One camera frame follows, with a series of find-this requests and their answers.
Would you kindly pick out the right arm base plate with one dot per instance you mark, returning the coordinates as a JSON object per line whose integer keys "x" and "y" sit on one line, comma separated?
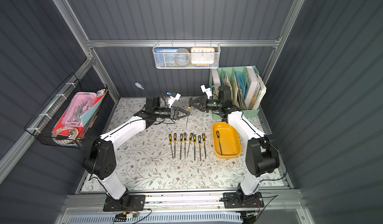
{"x": 234, "y": 200}

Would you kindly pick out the white vented panel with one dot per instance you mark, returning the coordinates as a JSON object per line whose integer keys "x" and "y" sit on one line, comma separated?
{"x": 158, "y": 218}

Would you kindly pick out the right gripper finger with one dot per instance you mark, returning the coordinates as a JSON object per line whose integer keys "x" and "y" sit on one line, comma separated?
{"x": 198, "y": 107}
{"x": 198, "y": 101}

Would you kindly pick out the white binder right side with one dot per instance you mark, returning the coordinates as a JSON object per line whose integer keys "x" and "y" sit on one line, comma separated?
{"x": 260, "y": 93}

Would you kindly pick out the pink plastic tool case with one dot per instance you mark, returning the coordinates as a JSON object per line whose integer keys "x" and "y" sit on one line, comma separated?
{"x": 79, "y": 105}

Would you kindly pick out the blue box in basket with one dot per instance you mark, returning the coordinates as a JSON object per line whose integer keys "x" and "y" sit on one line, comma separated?
{"x": 164, "y": 56}

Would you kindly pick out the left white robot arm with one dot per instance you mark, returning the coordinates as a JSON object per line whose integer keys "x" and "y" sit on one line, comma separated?
{"x": 101, "y": 161}

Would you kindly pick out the green desktop file organizer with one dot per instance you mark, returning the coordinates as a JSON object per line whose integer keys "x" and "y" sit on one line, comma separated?
{"x": 243, "y": 83}

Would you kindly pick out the yellow white alarm clock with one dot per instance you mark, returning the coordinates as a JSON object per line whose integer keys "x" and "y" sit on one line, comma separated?
{"x": 202, "y": 55}

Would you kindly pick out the yellow plastic storage tray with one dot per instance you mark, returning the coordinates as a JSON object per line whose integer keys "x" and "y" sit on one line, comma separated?
{"x": 230, "y": 143}

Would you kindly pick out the black wire wall basket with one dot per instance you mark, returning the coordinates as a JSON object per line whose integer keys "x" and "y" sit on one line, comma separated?
{"x": 40, "y": 127}

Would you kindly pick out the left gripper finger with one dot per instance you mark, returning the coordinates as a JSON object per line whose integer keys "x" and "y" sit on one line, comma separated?
{"x": 181, "y": 110}
{"x": 181, "y": 115}

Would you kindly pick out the grey tape roll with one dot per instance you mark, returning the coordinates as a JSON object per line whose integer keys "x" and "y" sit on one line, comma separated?
{"x": 182, "y": 57}

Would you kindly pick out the white book in organizer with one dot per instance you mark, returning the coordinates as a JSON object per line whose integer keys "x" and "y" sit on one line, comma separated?
{"x": 215, "y": 79}

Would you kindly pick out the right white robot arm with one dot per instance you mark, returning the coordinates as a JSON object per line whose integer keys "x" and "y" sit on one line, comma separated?
{"x": 262, "y": 157}

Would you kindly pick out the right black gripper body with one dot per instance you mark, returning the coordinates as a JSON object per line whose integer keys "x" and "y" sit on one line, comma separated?
{"x": 203, "y": 104}

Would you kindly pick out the blue small desk lamp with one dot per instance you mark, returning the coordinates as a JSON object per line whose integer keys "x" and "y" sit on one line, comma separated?
{"x": 138, "y": 85}

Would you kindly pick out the thin round needle file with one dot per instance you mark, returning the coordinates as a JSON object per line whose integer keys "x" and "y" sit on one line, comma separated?
{"x": 204, "y": 145}

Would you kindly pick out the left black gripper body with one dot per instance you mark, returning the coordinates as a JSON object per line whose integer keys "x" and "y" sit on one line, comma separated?
{"x": 175, "y": 113}

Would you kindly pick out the aluminium front rail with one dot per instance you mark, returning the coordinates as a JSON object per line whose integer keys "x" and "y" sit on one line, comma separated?
{"x": 189, "y": 201}

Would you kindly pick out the black yellow file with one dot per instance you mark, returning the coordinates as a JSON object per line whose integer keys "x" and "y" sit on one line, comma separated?
{"x": 185, "y": 142}
{"x": 175, "y": 144}
{"x": 194, "y": 147}
{"x": 199, "y": 144}
{"x": 190, "y": 141}
{"x": 181, "y": 144}
{"x": 219, "y": 143}
{"x": 189, "y": 109}

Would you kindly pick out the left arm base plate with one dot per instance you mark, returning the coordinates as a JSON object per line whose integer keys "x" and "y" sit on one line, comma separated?
{"x": 125, "y": 204}

